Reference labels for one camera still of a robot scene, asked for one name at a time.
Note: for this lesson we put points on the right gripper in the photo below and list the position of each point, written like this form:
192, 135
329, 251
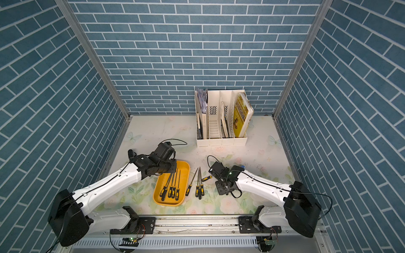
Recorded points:
220, 190

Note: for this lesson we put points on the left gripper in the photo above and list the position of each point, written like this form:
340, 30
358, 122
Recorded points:
174, 165

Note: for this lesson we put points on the file tool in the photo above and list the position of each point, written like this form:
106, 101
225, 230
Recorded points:
200, 193
164, 196
174, 185
206, 178
171, 186
191, 183
177, 188
197, 183

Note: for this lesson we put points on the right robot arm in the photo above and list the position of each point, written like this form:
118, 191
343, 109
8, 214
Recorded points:
296, 208

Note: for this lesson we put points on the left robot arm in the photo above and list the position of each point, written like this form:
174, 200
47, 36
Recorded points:
72, 214

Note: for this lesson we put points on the yellow plastic storage box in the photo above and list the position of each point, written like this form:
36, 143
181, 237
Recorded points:
184, 168

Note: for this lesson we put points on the white file organizer rack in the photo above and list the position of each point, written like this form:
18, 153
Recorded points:
217, 123

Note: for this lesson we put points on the black stapler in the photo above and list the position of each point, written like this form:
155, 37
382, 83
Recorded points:
131, 154

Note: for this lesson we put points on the black book in rack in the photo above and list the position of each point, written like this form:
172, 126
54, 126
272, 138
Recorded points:
199, 132

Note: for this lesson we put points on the yellow book in rack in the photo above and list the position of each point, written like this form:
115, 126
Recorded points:
243, 112

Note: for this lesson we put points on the purple patterned papers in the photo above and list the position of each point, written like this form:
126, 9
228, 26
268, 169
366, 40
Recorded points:
202, 96

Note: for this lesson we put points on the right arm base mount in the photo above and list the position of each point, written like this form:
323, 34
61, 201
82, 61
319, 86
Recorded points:
265, 220

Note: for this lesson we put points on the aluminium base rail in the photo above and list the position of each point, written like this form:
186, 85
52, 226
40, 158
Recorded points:
206, 234

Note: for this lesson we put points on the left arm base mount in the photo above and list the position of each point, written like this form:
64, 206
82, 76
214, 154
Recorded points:
122, 221

